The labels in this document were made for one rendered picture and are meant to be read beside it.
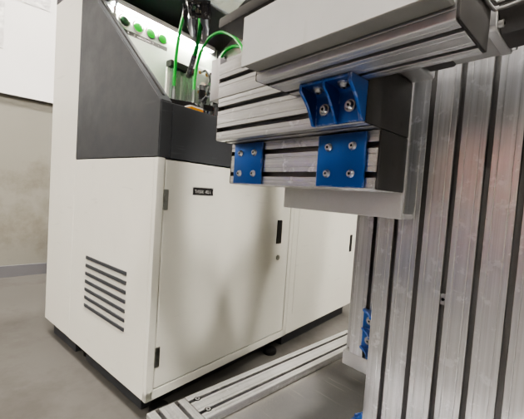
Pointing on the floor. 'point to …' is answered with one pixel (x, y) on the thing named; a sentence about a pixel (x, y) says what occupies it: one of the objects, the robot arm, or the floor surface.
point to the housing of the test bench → (63, 166)
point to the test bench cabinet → (128, 277)
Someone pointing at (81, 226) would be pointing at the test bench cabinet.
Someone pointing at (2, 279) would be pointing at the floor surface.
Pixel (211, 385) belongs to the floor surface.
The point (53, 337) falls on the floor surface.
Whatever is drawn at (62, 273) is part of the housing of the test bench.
